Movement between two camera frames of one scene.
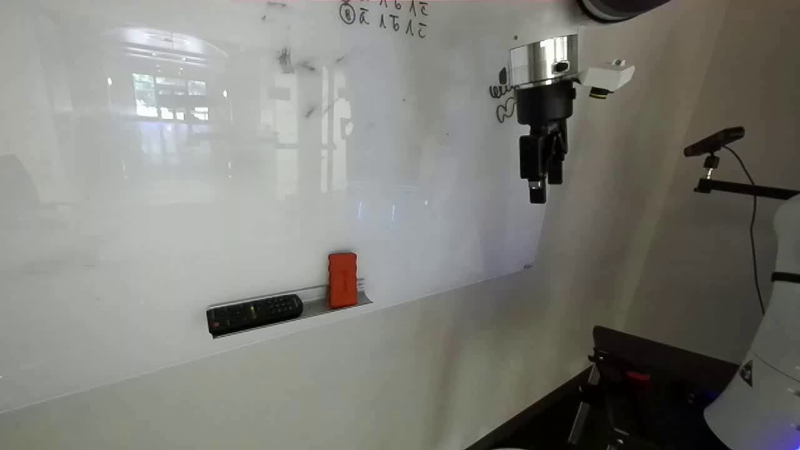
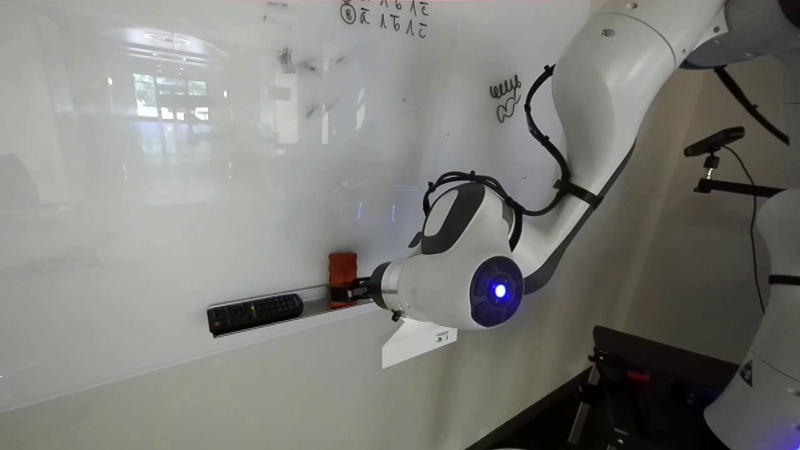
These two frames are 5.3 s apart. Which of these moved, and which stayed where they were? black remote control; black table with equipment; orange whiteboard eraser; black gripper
Moved: black gripper
Stayed: orange whiteboard eraser; black table with equipment; black remote control
